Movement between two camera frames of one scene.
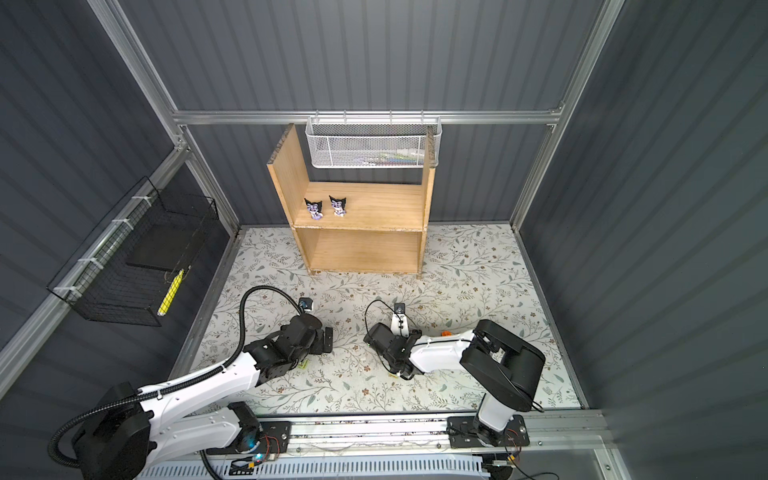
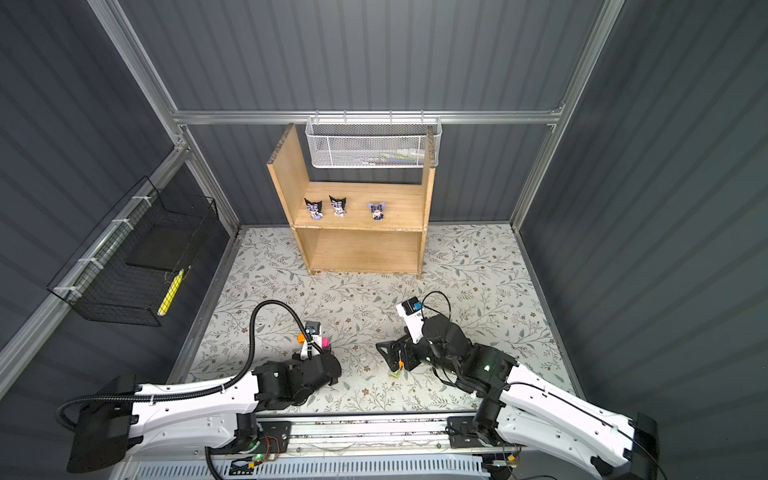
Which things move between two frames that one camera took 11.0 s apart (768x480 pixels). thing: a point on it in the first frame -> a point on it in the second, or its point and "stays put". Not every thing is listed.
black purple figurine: x=338 y=205 stays put
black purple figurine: x=315 y=209 stays put
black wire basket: x=125 y=272 stays put
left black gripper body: x=318 y=346 -> x=298 y=361
